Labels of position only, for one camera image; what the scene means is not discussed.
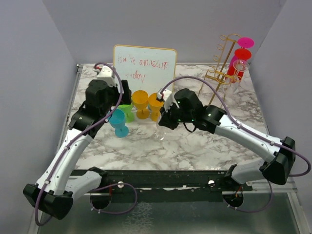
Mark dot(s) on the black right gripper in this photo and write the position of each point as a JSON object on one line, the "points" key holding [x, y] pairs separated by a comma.
{"points": [[165, 120]]}

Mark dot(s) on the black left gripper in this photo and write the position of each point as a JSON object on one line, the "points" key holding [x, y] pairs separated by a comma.
{"points": [[126, 98]]}

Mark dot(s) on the orange plastic wine glass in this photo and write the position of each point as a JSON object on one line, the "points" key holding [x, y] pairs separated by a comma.
{"points": [[140, 101]]}

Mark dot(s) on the green plastic wine glass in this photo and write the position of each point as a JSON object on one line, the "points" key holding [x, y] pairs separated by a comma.
{"points": [[127, 109]]}

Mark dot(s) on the blue plastic wine glass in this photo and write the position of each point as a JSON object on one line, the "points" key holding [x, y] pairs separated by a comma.
{"points": [[117, 121]]}

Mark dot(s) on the yellow plastic wine glass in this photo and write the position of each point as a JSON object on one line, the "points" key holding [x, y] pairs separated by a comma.
{"points": [[155, 106]]}

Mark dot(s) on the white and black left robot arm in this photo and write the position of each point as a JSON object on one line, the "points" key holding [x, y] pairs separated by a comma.
{"points": [[53, 193]]}

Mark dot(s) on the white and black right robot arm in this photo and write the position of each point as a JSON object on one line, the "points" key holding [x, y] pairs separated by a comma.
{"points": [[276, 157]]}

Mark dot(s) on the red plastic wine glass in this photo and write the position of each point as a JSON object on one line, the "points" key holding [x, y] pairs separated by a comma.
{"points": [[237, 73]]}

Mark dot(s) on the pink plastic wine glass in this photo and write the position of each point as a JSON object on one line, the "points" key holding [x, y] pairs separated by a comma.
{"points": [[242, 53]]}

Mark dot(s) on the yellow framed whiteboard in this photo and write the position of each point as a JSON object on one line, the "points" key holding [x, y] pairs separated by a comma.
{"points": [[145, 68]]}

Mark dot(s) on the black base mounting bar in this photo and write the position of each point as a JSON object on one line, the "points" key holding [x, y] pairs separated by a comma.
{"points": [[167, 186]]}

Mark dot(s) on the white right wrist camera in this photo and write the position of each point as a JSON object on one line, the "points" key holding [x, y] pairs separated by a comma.
{"points": [[166, 97]]}

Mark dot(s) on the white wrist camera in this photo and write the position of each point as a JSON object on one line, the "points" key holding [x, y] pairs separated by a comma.
{"points": [[105, 74], [166, 97]]}

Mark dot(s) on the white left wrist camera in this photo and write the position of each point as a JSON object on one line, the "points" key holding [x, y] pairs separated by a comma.
{"points": [[105, 74]]}

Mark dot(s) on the gold wire wine glass rack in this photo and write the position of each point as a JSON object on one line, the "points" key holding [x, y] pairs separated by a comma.
{"points": [[216, 74]]}

